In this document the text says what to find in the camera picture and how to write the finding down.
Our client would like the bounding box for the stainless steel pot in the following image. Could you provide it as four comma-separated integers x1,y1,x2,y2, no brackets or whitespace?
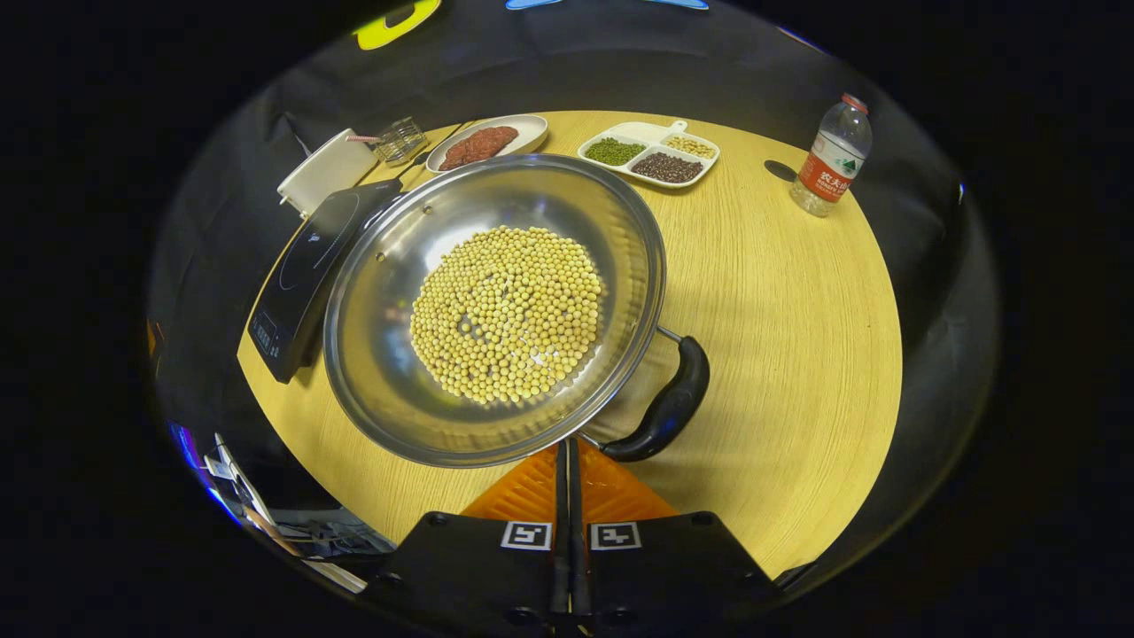
323,153,711,469

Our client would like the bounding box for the pile of dark beans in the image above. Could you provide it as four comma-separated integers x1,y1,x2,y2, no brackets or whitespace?
631,152,705,184

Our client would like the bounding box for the brown meat patty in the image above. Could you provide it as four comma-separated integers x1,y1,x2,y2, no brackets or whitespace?
439,137,485,172
470,126,520,159

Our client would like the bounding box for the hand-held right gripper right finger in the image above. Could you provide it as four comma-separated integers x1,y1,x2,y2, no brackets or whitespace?
568,436,785,638

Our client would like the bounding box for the black induction cooktop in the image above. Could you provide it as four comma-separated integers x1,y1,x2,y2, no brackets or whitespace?
248,177,404,385

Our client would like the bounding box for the white divided dish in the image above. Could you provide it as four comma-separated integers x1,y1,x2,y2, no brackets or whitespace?
578,120,720,191

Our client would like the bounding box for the white round plate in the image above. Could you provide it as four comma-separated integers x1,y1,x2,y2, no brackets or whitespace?
426,113,549,174

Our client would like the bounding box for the white toaster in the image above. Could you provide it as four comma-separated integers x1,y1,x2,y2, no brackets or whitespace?
277,128,380,220

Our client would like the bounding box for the plastic bottle with red label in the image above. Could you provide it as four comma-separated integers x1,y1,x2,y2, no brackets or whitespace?
790,92,874,218

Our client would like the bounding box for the pile of soybeans in pot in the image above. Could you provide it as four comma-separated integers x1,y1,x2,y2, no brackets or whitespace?
409,226,608,407

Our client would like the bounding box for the metal wire basket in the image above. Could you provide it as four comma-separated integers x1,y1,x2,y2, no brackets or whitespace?
372,116,429,167

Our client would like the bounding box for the pile of green beans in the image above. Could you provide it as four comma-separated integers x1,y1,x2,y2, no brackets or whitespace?
585,137,646,167

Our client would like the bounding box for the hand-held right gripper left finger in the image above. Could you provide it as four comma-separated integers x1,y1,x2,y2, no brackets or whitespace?
368,440,569,638

